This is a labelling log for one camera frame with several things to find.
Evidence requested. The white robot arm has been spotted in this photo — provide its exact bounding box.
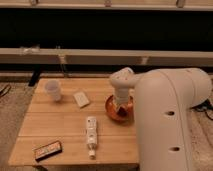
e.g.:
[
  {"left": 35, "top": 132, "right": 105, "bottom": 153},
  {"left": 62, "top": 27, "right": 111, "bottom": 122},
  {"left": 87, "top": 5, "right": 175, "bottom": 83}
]
[{"left": 110, "top": 67, "right": 212, "bottom": 171}]

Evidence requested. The orange bowl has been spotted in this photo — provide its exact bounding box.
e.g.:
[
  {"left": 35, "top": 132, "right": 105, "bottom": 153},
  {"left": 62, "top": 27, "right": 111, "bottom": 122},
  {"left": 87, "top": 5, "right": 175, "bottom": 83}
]
[{"left": 105, "top": 95, "right": 134, "bottom": 122}]

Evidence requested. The white small box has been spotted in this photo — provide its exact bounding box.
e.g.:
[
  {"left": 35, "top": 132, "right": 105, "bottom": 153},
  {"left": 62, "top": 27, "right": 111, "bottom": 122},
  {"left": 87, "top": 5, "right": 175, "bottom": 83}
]
[{"left": 74, "top": 91, "right": 90, "bottom": 108}]

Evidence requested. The white plastic bottle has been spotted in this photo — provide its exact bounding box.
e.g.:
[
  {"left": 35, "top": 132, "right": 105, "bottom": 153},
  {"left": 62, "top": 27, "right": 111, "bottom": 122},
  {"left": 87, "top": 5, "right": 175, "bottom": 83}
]
[{"left": 86, "top": 116, "right": 98, "bottom": 159}]

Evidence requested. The wooden table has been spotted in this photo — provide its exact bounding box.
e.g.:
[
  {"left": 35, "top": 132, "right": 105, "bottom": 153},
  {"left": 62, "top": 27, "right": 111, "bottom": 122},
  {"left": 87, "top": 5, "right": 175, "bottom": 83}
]
[{"left": 9, "top": 78, "right": 138, "bottom": 166}]

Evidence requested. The blue device on floor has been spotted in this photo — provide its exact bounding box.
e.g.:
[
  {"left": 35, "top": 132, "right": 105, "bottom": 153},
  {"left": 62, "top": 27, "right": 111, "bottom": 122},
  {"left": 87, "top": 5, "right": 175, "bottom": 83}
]
[{"left": 193, "top": 99, "right": 213, "bottom": 121}]

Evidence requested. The dark snack bar package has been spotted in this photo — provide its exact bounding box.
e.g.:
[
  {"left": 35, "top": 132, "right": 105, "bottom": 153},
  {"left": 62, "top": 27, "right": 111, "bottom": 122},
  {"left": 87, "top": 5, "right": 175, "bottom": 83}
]
[{"left": 34, "top": 141, "right": 63, "bottom": 162}]

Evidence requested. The black cable left floor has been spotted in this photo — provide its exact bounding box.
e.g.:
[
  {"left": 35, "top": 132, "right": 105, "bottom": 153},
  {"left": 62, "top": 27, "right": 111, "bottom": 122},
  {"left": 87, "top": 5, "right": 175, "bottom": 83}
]
[{"left": 0, "top": 83, "right": 12, "bottom": 98}]

